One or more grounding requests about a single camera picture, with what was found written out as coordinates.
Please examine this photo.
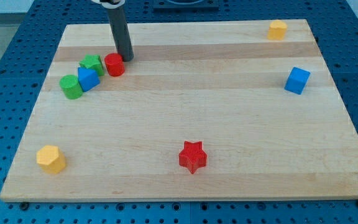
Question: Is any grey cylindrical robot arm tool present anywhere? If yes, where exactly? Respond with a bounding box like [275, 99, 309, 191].
[103, 0, 134, 62]

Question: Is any red star block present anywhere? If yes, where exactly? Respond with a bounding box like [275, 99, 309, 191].
[178, 141, 208, 174]

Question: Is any green star block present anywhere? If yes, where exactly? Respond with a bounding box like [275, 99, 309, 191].
[79, 54, 104, 77]

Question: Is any wooden board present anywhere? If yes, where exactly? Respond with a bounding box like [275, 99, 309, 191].
[0, 19, 358, 202]

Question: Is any red cylinder block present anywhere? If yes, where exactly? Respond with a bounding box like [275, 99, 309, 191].
[104, 53, 125, 77]

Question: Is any blue triangle block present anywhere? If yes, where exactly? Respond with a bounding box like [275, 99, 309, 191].
[78, 67, 100, 92]

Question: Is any green cylinder block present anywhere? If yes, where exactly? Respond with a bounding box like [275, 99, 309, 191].
[59, 75, 83, 100]

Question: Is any blue cube block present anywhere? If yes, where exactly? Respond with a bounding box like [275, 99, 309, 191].
[284, 67, 311, 95]

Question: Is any yellow heart block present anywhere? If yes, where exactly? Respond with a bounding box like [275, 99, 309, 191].
[267, 20, 288, 40]

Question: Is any yellow hexagon block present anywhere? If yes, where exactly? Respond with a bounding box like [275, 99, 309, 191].
[36, 145, 67, 174]

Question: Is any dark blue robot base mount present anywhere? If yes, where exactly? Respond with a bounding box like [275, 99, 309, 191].
[153, 0, 219, 12]

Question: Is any white arm flange ring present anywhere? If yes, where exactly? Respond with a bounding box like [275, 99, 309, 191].
[91, 0, 126, 7]

